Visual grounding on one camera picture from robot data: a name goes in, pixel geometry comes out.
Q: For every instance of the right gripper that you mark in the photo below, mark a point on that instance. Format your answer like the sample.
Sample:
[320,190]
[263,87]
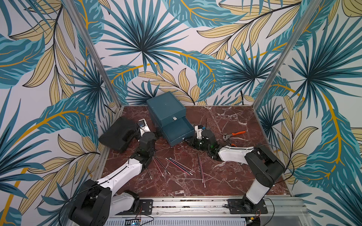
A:
[195,140]

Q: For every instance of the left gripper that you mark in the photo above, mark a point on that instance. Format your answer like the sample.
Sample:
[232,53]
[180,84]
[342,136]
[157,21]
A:
[155,135]

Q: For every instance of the red pencil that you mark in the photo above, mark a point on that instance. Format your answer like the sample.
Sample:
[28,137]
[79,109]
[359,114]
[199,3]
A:
[157,166]
[177,166]
[182,165]
[204,184]

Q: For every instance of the teal drawer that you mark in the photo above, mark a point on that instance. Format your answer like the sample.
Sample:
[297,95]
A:
[177,131]

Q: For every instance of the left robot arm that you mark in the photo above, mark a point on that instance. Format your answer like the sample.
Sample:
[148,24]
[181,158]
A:
[96,201]

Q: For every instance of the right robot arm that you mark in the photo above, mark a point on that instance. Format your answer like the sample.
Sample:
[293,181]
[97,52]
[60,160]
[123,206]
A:
[265,166]

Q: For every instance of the teal three-drawer cabinet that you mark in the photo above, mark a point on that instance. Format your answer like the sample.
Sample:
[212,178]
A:
[165,109]

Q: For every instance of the black cloth cover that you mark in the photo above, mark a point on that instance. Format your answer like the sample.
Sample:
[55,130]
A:
[119,135]

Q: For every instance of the green circuit board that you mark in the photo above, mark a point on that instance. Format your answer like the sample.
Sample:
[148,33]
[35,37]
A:
[132,222]

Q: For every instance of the orange handled pliers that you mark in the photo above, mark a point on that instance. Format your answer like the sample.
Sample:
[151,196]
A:
[226,137]

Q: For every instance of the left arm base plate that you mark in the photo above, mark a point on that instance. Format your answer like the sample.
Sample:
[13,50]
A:
[143,206]

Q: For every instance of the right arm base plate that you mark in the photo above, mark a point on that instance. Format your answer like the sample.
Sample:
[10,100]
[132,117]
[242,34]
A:
[244,206]

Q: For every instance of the aluminium front rail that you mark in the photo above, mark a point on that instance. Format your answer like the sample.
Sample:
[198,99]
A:
[283,210]

